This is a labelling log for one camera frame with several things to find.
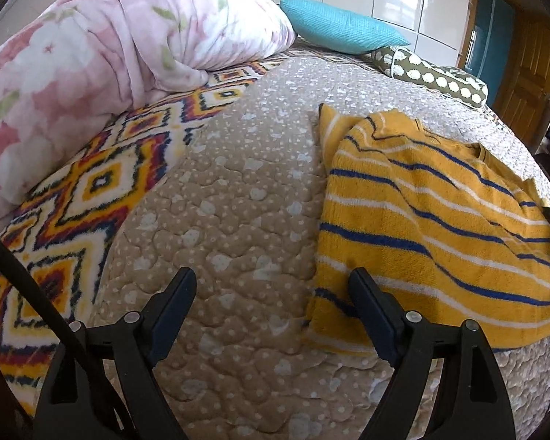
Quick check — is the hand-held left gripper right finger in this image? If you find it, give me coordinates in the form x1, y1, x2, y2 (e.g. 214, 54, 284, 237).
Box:
348, 267, 516, 440

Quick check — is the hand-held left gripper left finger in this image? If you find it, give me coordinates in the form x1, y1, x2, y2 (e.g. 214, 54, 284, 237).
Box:
33, 267, 198, 440

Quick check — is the yellow striped sweater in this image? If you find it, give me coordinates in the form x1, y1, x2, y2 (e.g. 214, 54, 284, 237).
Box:
302, 103, 550, 358

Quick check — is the beige quilted bedspread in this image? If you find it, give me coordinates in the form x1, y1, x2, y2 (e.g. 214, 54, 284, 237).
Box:
92, 39, 550, 440

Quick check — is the wooden door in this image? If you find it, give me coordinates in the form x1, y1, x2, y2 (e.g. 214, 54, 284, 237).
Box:
492, 14, 550, 147

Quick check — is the geometric patterned blanket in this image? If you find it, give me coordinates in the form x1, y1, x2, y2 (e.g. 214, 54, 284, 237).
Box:
0, 57, 285, 418

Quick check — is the olive patterned bolster pillow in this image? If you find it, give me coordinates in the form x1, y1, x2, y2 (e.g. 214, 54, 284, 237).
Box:
371, 46, 489, 108

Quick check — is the pink floral duvet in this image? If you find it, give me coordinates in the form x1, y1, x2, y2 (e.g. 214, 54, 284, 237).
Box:
0, 0, 296, 221

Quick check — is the blue pillow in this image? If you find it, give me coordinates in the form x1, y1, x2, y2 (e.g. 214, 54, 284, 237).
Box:
279, 0, 408, 56

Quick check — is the black cable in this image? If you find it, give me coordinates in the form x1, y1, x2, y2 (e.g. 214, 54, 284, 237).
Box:
0, 220, 133, 440

